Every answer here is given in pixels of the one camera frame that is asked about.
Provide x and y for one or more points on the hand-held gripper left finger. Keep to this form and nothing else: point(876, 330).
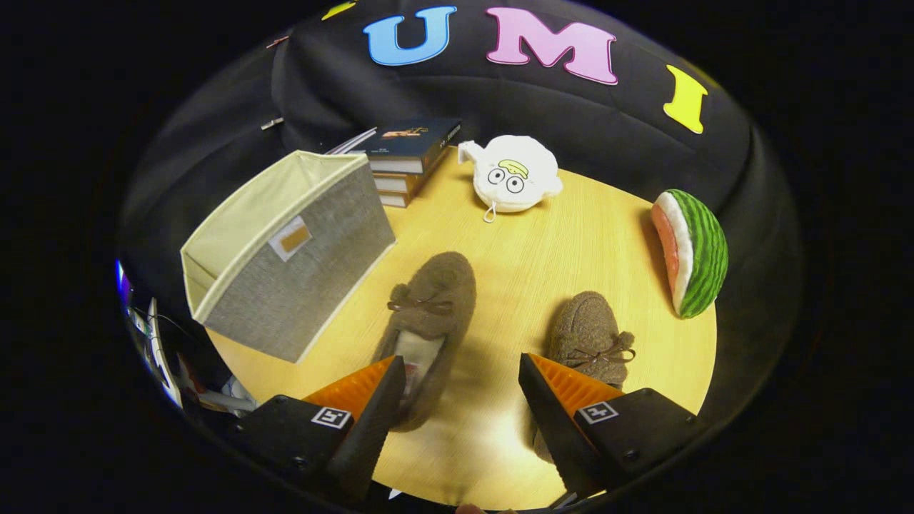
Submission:
point(368, 435)

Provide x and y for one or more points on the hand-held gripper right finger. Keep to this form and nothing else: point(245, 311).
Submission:
point(553, 435)

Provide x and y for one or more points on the brown fuzzy slipper shoe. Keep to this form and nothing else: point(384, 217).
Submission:
point(585, 321)
point(439, 285)

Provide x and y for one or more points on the grey fabric storage box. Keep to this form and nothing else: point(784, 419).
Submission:
point(307, 285)

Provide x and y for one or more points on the brown cover book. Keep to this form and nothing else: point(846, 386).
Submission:
point(396, 183)
point(394, 199)

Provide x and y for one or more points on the watermelon slice plush toy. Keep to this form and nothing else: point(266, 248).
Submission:
point(703, 250)

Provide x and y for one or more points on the white plush toy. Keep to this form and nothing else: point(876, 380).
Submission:
point(514, 175)

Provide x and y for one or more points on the purple lit screen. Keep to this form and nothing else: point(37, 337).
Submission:
point(123, 282)

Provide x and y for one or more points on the white picture cover book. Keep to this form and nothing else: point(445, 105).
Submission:
point(353, 143)

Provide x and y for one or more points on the dark blue hardcover book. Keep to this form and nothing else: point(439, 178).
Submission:
point(414, 139)

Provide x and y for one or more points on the silver cloth clip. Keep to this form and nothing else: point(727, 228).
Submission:
point(271, 123)

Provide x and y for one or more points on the copper cloth clip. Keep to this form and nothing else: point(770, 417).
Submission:
point(277, 41)

